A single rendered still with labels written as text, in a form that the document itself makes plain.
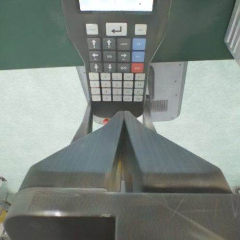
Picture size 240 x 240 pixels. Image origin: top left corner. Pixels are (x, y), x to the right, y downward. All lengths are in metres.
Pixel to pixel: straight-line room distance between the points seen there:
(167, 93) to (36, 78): 0.83
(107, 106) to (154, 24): 0.11
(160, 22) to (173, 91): 0.92
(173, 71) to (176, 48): 0.65
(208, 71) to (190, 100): 0.25
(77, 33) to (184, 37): 0.22
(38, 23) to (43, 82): 1.12
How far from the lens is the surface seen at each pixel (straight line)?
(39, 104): 1.64
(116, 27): 0.20
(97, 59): 0.21
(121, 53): 0.21
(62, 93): 1.51
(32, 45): 0.40
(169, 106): 1.19
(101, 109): 0.26
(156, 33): 0.20
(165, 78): 1.05
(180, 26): 0.37
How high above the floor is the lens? 1.07
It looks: 41 degrees down
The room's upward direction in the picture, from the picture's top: 179 degrees counter-clockwise
